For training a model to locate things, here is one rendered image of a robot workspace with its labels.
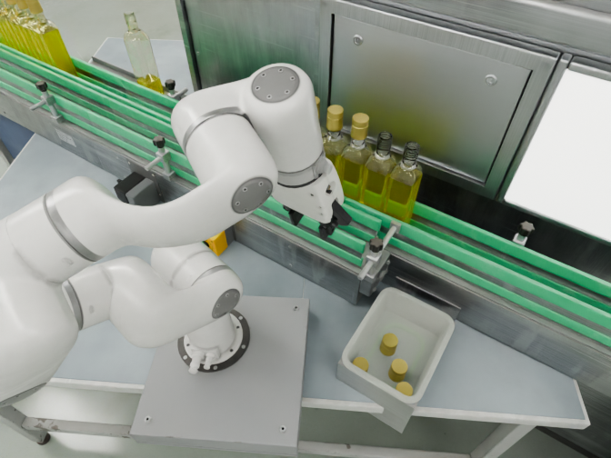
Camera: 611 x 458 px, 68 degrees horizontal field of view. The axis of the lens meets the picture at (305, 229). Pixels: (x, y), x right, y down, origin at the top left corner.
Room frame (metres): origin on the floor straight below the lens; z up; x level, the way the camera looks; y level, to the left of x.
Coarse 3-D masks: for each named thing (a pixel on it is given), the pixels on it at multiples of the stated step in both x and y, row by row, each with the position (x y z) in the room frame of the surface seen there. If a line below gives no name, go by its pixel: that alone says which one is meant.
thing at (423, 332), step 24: (384, 312) 0.54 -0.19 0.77; (408, 312) 0.52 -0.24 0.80; (432, 312) 0.50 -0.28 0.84; (360, 336) 0.45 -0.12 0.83; (408, 336) 0.48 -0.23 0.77; (432, 336) 0.48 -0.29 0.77; (384, 360) 0.42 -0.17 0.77; (408, 360) 0.42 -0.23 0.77; (432, 360) 0.39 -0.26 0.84; (384, 384) 0.34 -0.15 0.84
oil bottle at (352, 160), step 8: (368, 144) 0.77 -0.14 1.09; (344, 152) 0.75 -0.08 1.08; (352, 152) 0.74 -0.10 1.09; (360, 152) 0.74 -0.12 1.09; (368, 152) 0.75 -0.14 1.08; (344, 160) 0.74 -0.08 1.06; (352, 160) 0.73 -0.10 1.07; (360, 160) 0.73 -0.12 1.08; (344, 168) 0.74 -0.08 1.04; (352, 168) 0.73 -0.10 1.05; (360, 168) 0.72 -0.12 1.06; (344, 176) 0.74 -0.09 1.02; (352, 176) 0.73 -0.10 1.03; (360, 176) 0.72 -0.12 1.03; (344, 184) 0.74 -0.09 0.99; (352, 184) 0.73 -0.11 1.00; (360, 184) 0.73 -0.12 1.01; (344, 192) 0.74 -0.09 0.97; (352, 192) 0.73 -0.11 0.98; (360, 192) 0.73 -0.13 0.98
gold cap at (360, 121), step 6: (354, 114) 0.77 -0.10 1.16; (360, 114) 0.77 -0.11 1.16; (366, 114) 0.77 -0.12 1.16; (354, 120) 0.75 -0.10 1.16; (360, 120) 0.75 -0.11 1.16; (366, 120) 0.75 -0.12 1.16; (354, 126) 0.75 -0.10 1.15; (360, 126) 0.74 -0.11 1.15; (366, 126) 0.75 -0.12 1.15; (354, 132) 0.75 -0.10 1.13; (360, 132) 0.74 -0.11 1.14; (366, 132) 0.75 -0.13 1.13; (354, 138) 0.75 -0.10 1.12; (360, 138) 0.74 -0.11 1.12
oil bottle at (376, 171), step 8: (368, 160) 0.72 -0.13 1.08; (376, 160) 0.71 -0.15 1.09; (384, 160) 0.71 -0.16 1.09; (392, 160) 0.72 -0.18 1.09; (368, 168) 0.71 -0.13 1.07; (376, 168) 0.70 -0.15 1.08; (384, 168) 0.70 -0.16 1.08; (392, 168) 0.71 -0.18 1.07; (368, 176) 0.71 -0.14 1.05; (376, 176) 0.70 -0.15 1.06; (384, 176) 0.69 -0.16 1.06; (368, 184) 0.71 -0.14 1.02; (376, 184) 0.70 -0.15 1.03; (384, 184) 0.69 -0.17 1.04; (368, 192) 0.71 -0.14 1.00; (376, 192) 0.70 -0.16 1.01; (384, 192) 0.69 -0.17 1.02; (360, 200) 0.72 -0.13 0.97; (368, 200) 0.71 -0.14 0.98; (376, 200) 0.69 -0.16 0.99; (384, 200) 0.70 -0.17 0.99; (376, 208) 0.69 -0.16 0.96
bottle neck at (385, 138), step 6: (384, 132) 0.74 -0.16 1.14; (378, 138) 0.72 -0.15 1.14; (384, 138) 0.74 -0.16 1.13; (390, 138) 0.72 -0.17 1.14; (378, 144) 0.72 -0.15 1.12; (384, 144) 0.71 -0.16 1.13; (390, 144) 0.72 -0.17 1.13; (378, 150) 0.72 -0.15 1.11; (384, 150) 0.71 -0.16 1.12; (378, 156) 0.72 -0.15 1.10; (384, 156) 0.71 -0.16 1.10
